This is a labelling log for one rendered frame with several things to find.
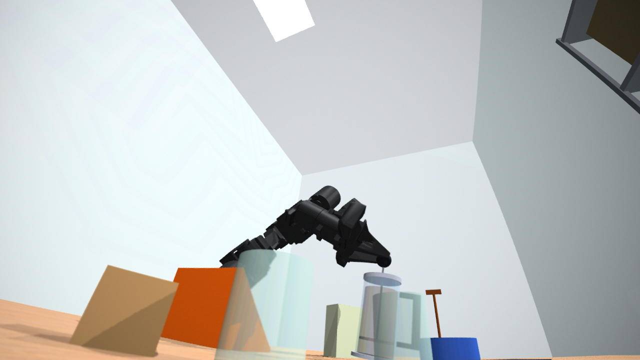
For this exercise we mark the clear glass cylinder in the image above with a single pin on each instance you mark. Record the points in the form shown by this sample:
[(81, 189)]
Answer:
[(267, 313), (401, 327)]

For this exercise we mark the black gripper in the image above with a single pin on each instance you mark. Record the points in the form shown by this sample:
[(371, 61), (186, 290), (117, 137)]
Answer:
[(349, 236)]

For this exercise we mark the glass french press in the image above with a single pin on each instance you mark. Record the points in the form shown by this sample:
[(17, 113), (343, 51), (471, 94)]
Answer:
[(374, 283)]

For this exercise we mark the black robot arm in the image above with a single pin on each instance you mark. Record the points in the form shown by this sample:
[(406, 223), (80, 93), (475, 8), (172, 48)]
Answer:
[(293, 226)]

